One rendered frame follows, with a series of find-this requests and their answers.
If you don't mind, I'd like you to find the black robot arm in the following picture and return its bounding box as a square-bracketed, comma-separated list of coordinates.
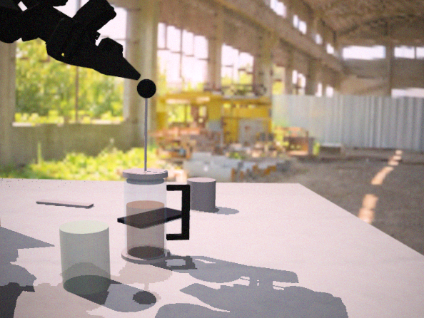
[0, 0, 117, 43]

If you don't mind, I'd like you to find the french press coffee maker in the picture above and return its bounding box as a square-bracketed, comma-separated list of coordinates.
[121, 79, 191, 264]

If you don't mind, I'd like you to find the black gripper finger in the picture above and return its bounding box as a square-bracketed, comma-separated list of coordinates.
[100, 43, 141, 80]
[63, 26, 121, 73]

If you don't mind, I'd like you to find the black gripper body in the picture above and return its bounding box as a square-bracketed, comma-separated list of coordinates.
[44, 13, 117, 62]

